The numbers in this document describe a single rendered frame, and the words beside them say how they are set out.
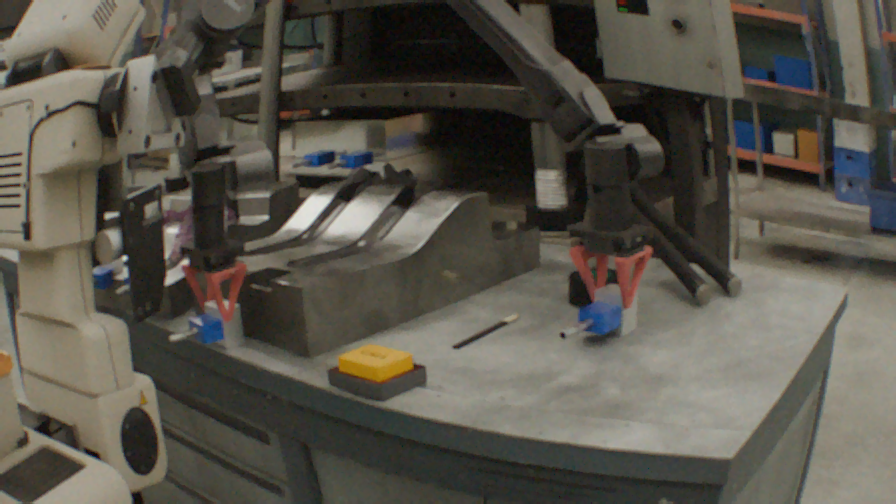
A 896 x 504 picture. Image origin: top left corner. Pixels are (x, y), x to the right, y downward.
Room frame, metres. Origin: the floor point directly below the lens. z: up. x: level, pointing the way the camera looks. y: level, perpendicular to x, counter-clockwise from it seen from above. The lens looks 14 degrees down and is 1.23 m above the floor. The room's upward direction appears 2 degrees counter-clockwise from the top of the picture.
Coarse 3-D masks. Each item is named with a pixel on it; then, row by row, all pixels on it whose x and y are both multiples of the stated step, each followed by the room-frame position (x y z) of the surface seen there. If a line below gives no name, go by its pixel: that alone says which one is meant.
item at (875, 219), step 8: (872, 184) 4.28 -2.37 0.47; (880, 184) 4.45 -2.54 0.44; (888, 184) 4.41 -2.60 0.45; (872, 192) 4.15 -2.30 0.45; (880, 192) 4.11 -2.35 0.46; (888, 192) 4.06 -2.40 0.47; (872, 200) 4.15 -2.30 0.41; (880, 200) 4.11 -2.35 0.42; (888, 200) 4.07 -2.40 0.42; (872, 208) 4.15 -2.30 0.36; (880, 208) 4.11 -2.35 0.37; (888, 208) 4.07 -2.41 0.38; (872, 216) 4.15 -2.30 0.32; (880, 216) 4.11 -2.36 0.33; (888, 216) 4.08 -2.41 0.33; (872, 224) 4.14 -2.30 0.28; (880, 224) 4.11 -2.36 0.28; (888, 224) 4.08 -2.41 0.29
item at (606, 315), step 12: (600, 288) 1.33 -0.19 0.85; (612, 288) 1.33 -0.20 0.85; (600, 300) 1.32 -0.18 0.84; (612, 300) 1.30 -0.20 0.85; (636, 300) 1.31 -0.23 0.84; (588, 312) 1.28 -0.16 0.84; (600, 312) 1.27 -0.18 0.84; (612, 312) 1.28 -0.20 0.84; (624, 312) 1.29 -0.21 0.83; (636, 312) 1.31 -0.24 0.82; (576, 324) 1.26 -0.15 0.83; (588, 324) 1.27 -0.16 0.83; (600, 324) 1.27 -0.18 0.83; (612, 324) 1.28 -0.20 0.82; (624, 324) 1.29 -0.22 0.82; (564, 336) 1.25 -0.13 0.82
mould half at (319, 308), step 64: (320, 192) 1.66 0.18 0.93; (384, 192) 1.59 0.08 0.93; (448, 192) 1.55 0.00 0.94; (256, 256) 1.43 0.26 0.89; (384, 256) 1.42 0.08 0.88; (448, 256) 1.49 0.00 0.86; (512, 256) 1.60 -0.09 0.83; (256, 320) 1.33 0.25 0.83; (320, 320) 1.29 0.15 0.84; (384, 320) 1.38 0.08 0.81
